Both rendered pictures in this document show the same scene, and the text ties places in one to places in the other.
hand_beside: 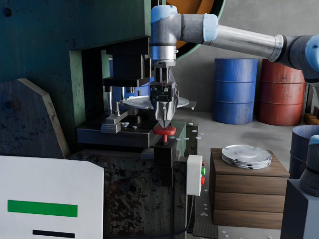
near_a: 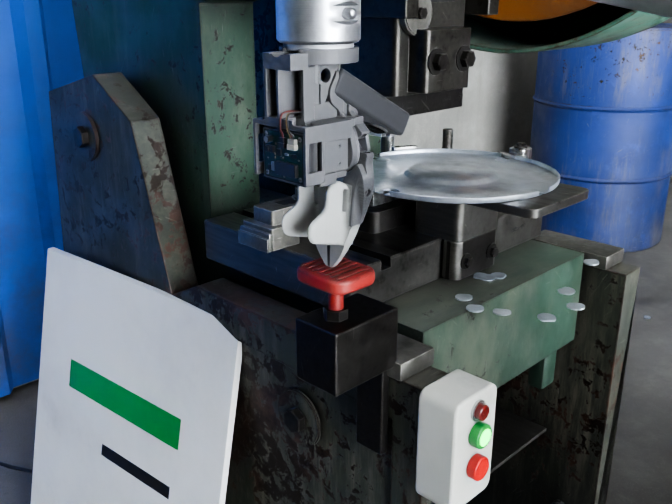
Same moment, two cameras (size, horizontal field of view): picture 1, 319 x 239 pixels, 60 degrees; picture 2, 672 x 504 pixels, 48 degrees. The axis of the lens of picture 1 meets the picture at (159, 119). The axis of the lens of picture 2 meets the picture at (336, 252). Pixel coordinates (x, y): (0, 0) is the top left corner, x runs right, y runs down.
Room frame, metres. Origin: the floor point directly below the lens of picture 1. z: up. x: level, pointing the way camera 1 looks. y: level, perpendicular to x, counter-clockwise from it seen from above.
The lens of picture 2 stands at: (0.28, -0.40, 1.03)
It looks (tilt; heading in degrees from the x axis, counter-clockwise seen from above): 20 degrees down; 33
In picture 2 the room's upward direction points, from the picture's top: straight up
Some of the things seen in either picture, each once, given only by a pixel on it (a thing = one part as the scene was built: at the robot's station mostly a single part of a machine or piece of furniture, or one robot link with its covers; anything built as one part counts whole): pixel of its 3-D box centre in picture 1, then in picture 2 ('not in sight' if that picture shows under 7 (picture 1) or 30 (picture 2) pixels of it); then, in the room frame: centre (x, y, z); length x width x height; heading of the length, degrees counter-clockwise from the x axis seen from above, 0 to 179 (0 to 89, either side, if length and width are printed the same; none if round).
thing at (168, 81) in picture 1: (163, 81); (313, 115); (0.84, -0.01, 0.92); 0.09 x 0.08 x 0.12; 168
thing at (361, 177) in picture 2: (171, 99); (349, 179); (0.86, -0.04, 0.86); 0.05 x 0.02 x 0.09; 78
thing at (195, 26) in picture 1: (196, 27); not in sight; (0.88, -0.11, 1.07); 0.11 x 0.11 x 0.08; 5
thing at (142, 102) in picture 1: (156, 101); (451, 172); (1.21, 0.01, 0.78); 0.29 x 0.29 x 0.01
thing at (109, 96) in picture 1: (109, 98); not in sight; (1.18, 0.22, 0.81); 0.02 x 0.02 x 0.14
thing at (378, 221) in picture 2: (128, 114); (379, 199); (1.24, 0.14, 0.72); 0.20 x 0.16 x 0.03; 168
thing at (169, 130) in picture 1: (164, 138); (335, 301); (0.87, -0.02, 0.72); 0.07 x 0.06 x 0.08; 78
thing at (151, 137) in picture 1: (129, 123); (381, 228); (1.24, 0.14, 0.68); 0.45 x 0.30 x 0.06; 168
